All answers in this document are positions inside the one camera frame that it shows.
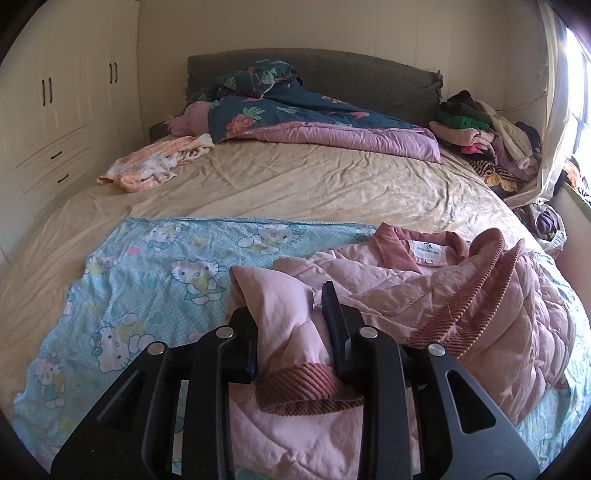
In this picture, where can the pile of assorted clothes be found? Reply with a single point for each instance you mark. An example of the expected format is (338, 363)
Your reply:
(480, 134)

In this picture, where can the grey padded headboard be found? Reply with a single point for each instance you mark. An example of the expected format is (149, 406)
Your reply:
(369, 76)

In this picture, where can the dark blue floral duvet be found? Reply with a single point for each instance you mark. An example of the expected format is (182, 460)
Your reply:
(277, 110)

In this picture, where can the bed with beige sheet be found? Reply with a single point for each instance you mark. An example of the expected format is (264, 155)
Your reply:
(323, 184)

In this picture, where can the cream curtain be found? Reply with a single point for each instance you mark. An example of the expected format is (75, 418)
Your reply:
(554, 115)

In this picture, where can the bright window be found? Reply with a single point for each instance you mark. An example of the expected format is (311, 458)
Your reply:
(579, 78)

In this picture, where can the orange white striped cloth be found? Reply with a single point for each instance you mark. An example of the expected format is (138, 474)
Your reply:
(147, 161)

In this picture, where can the cream built-in wardrobe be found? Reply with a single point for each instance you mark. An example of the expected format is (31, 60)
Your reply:
(60, 92)

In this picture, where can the pink pillow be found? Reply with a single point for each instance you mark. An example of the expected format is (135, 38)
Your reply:
(196, 117)

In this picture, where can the bundle of colourful clothes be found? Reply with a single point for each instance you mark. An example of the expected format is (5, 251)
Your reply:
(547, 221)

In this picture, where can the pink quilted jacket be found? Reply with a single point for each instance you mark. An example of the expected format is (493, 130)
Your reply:
(415, 295)

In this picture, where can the light blue cartoon printed blanket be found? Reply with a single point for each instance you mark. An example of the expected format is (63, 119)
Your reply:
(161, 277)

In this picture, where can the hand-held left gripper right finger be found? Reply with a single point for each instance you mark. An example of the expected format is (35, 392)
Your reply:
(337, 323)

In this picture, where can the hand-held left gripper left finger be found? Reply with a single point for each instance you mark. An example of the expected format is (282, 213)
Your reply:
(240, 350)

